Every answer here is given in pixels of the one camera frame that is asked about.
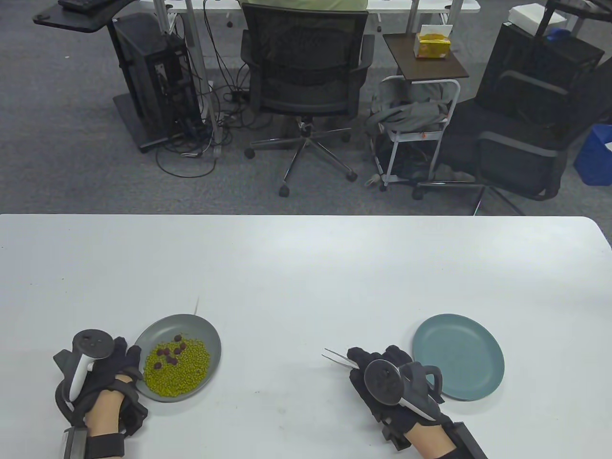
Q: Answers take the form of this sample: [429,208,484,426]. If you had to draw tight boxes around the yellow tissue box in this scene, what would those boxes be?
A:
[414,24,452,59]

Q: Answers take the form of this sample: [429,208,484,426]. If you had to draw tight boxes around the person's left forearm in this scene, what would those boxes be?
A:
[84,411,122,437]

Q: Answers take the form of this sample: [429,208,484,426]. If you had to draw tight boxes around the black right wrist device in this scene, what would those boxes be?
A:
[382,420,489,459]

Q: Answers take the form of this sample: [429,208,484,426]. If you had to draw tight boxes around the white box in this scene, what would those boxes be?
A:
[508,4,567,29]

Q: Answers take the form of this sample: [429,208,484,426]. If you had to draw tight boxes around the black mesh office chair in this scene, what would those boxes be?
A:
[239,4,376,197]

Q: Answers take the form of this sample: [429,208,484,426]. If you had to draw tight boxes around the black desk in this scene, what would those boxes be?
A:
[535,0,612,39]

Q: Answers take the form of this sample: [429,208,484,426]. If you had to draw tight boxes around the white and black controller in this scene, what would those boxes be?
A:
[363,360,445,422]
[71,329,111,404]

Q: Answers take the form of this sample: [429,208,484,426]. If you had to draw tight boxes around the person's left hand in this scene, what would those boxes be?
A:
[53,336,149,437]

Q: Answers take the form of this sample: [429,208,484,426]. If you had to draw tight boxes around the blue bin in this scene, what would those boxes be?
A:
[574,123,612,187]

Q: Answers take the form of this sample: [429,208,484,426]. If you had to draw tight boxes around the black computer tower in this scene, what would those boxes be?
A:
[114,13,204,139]

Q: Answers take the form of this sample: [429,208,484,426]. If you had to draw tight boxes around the metal tweezers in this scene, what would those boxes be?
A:
[323,348,364,371]

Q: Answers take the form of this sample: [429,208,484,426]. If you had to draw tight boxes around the teal plate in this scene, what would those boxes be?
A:
[412,314,505,401]

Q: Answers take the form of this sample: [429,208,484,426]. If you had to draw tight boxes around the black reclining chair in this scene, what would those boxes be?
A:
[414,22,612,216]

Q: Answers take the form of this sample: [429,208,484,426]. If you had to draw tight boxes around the black cable bundle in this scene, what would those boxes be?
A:
[155,0,268,178]

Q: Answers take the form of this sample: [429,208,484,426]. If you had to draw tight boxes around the black rolling stand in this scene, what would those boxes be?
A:
[33,0,211,153]

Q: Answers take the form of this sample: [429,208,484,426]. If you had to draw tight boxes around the pile of green beans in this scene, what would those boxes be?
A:
[142,338,211,397]

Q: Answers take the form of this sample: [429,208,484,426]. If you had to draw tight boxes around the person's right forearm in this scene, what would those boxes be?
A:
[409,422,459,459]

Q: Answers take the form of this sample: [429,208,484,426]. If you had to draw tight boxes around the person's right hand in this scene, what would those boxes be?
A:
[347,344,455,438]

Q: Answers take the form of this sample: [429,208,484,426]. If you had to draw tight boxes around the dark red beans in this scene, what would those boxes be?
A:
[154,334,188,370]

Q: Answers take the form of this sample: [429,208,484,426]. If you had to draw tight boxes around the brown side table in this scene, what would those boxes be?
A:
[382,33,470,81]

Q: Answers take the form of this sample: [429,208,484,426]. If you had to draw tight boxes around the black bag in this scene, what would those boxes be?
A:
[373,134,445,180]

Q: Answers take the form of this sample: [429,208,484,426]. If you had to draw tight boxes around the grey plate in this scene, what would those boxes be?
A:
[133,314,222,403]

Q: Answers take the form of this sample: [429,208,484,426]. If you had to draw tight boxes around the grey slippers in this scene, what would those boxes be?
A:
[433,164,476,185]

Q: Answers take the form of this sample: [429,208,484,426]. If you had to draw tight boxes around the white metal cart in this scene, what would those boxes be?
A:
[375,76,462,192]

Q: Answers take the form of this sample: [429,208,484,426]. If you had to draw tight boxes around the grey jacket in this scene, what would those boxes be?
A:
[366,79,452,134]

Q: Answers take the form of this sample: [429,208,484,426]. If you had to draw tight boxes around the black keyboard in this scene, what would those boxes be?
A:
[57,0,120,11]

